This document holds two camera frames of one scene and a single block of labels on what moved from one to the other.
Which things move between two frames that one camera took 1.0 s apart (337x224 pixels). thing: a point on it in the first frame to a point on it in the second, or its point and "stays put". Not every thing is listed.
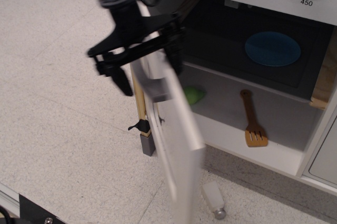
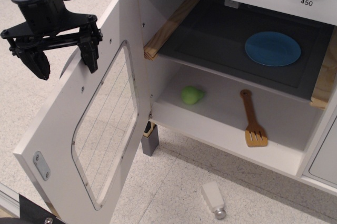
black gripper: [134, 31] to [49, 26]
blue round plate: [272, 49] stays put
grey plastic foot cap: [147, 144] stays put
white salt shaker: [215, 199] stays put
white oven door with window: [181, 154] to [79, 153]
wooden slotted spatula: [256, 135] stays put
